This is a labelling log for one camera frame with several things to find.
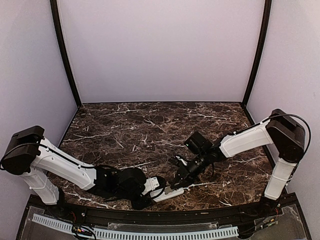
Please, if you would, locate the right black frame post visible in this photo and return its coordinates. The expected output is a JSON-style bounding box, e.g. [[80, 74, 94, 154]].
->
[[241, 0, 272, 108]]

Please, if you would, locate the left black frame post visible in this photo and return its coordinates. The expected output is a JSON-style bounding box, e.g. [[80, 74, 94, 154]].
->
[[49, 0, 82, 108]]

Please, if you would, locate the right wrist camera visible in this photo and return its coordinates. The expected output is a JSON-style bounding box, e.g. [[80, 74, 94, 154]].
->
[[168, 154, 189, 168]]

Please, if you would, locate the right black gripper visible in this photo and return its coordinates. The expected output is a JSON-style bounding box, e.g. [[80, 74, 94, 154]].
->
[[170, 151, 210, 190]]

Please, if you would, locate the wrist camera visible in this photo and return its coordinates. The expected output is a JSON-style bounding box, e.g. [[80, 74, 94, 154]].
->
[[142, 176, 167, 199], [168, 154, 189, 168]]

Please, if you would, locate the black front rail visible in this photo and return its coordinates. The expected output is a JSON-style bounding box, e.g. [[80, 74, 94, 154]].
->
[[65, 202, 259, 225]]

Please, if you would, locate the grey battery cover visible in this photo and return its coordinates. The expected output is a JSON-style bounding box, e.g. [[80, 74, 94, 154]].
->
[[164, 186, 178, 195]]

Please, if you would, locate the white remote control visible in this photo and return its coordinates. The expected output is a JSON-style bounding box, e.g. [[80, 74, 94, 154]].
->
[[150, 188, 185, 203]]

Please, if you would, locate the black frame post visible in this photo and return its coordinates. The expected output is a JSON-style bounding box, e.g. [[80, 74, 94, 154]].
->
[[241, 0, 272, 108], [49, 0, 82, 108]]

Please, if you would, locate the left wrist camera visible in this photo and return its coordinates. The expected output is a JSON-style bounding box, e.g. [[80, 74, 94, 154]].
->
[[142, 176, 167, 199]]

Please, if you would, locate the white slotted cable duct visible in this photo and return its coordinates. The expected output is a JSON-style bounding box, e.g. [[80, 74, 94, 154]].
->
[[32, 213, 239, 240]]

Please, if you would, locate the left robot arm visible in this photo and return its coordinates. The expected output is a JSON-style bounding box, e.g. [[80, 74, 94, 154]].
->
[[0, 125, 159, 218]]

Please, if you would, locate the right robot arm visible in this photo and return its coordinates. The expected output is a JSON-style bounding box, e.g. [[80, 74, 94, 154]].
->
[[165, 109, 311, 217]]

